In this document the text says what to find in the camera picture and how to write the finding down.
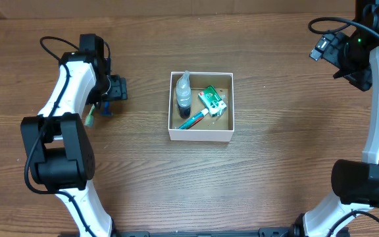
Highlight blue razor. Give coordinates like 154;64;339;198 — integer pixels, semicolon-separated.
100;101;113;117

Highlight clear bottle dark liquid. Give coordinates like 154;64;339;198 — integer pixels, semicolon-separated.
175;70;192;119

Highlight red green toothpaste tube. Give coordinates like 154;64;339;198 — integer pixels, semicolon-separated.
178;108;209;130

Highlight green soap bar packet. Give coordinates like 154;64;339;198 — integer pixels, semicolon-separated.
198;86;227;117

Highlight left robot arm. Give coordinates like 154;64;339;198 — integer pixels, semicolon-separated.
20;34;128;236

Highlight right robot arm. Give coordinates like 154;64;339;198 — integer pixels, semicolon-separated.
287;1;379;236

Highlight white green toothbrush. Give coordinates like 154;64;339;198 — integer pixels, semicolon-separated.
84;105;95;127

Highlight white cardboard box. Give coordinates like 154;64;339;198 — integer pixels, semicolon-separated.
168;72;235;142

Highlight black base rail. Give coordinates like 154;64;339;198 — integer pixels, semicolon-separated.
113;227;303;237

